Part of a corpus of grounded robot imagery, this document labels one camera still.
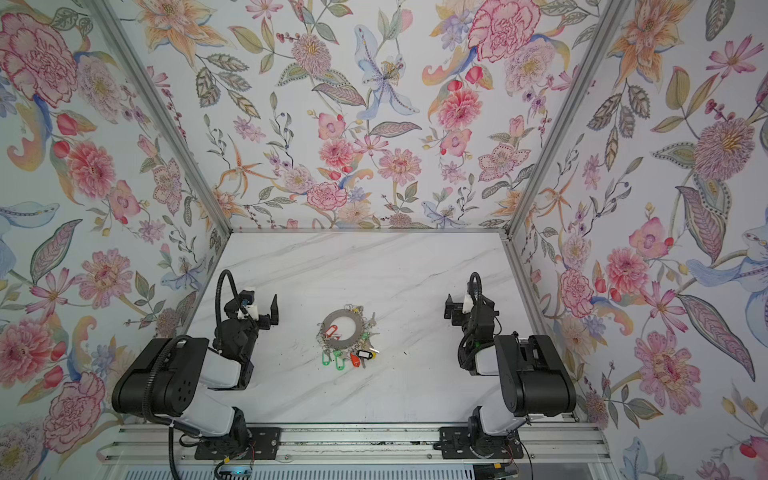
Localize round metal key organizer disc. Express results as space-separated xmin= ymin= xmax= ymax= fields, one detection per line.
xmin=316 ymin=304 xmax=380 ymax=371

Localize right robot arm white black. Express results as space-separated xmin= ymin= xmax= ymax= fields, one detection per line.
xmin=440 ymin=294 xmax=576 ymax=459

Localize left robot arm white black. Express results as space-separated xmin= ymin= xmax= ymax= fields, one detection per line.
xmin=111 ymin=290 xmax=279 ymax=456

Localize green key tag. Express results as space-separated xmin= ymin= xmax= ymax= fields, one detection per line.
xmin=333 ymin=350 xmax=347 ymax=371

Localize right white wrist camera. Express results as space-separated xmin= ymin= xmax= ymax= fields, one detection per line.
xmin=462 ymin=294 xmax=475 ymax=314

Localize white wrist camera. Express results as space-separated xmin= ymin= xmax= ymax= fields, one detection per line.
xmin=237 ymin=304 xmax=259 ymax=321
xmin=462 ymin=294 xmax=475 ymax=314

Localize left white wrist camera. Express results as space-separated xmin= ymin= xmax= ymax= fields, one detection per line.
xmin=237 ymin=304 xmax=259 ymax=321

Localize left black corrugated cable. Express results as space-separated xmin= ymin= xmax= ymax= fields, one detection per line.
xmin=214 ymin=268 xmax=241 ymax=337

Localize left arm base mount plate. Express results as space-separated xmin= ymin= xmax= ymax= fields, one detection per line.
xmin=194 ymin=427 xmax=282 ymax=461

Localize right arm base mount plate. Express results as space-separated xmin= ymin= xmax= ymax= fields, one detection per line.
xmin=433 ymin=426 xmax=525 ymax=461

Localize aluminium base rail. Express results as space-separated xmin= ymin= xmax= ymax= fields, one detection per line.
xmin=95 ymin=421 xmax=613 ymax=467

